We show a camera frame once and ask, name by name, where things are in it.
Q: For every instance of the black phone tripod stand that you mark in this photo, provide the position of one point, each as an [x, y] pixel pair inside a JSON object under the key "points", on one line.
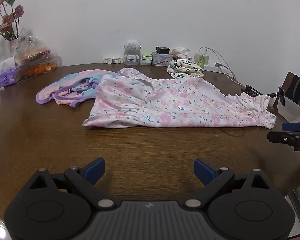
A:
{"points": [[279, 95]]}

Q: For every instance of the green and white small box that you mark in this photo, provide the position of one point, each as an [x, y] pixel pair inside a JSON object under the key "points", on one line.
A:
{"points": [[146, 59]]}

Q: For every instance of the clear bag of snacks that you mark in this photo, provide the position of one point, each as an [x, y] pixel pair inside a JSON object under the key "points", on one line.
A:
{"points": [[32, 56]]}

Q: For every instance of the white extension socket strip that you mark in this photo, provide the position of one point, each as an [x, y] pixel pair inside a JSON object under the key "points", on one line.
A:
{"points": [[215, 69]]}

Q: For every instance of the pink floral dress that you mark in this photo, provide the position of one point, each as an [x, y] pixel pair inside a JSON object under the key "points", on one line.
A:
{"points": [[131, 99]]}

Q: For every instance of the white round robot toy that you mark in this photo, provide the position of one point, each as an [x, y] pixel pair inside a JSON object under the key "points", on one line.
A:
{"points": [[132, 52]]}

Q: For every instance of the small black box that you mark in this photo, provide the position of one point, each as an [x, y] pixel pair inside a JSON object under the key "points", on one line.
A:
{"points": [[162, 50]]}

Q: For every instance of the purple tissue pack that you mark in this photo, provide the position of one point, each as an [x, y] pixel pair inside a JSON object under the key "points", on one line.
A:
{"points": [[9, 72]]}

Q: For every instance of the pink blue purple garment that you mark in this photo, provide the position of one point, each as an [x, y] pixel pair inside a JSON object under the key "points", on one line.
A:
{"points": [[74, 88]]}

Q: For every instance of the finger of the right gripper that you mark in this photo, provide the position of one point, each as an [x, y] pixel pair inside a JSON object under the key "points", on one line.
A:
{"points": [[291, 126], [291, 139]]}

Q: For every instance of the red and white package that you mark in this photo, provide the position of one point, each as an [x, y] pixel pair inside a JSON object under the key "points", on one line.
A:
{"points": [[181, 53]]}

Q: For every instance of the white power strip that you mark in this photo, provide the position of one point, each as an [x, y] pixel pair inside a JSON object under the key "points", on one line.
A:
{"points": [[113, 60]]}

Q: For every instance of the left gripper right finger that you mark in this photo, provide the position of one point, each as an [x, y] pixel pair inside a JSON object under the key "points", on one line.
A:
{"points": [[216, 182]]}

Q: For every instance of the lavender tin box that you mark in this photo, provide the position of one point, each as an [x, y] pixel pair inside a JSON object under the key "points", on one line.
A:
{"points": [[162, 60]]}

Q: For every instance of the folded cream floral garment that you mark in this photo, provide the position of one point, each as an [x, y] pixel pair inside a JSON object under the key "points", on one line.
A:
{"points": [[179, 69]]}

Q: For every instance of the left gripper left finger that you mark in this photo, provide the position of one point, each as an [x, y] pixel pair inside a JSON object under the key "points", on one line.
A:
{"points": [[82, 183]]}

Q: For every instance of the pink artificial flower bouquet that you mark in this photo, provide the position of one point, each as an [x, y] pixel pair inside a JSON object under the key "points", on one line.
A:
{"points": [[10, 19]]}

